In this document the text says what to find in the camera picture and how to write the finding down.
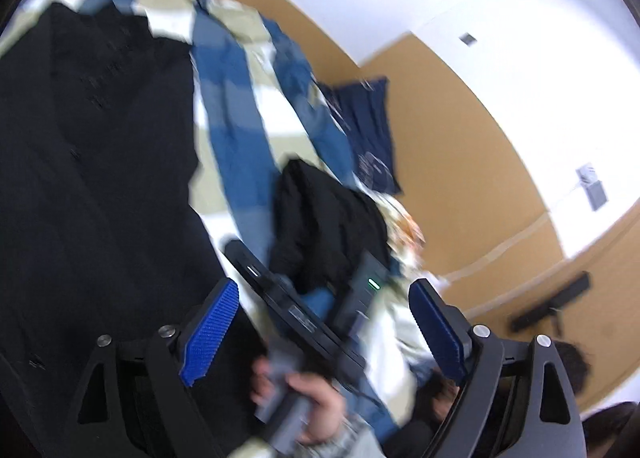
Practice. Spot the person's right hand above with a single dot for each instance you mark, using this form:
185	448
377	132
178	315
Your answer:
328	404

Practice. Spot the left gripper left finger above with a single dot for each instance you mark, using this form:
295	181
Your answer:
134	400

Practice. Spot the printed tote bag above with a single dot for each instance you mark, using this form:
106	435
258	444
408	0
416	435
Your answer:
404	236

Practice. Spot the black bar on floor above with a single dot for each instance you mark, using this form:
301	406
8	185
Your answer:
551	307

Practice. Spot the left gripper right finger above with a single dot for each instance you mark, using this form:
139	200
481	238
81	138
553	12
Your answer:
514	399

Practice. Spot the black fleece jacket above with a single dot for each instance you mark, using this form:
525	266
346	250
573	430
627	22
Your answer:
98	235

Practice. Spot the grey wall switch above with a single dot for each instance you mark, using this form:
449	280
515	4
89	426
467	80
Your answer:
467	39

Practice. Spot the wall socket plate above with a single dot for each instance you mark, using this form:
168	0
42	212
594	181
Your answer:
593	187

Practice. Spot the dark navy pillow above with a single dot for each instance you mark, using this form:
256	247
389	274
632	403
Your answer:
360	109

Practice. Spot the blue beige checkered duvet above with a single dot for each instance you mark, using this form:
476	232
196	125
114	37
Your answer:
256	104

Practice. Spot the black garment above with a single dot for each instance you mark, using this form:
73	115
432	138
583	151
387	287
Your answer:
322	229

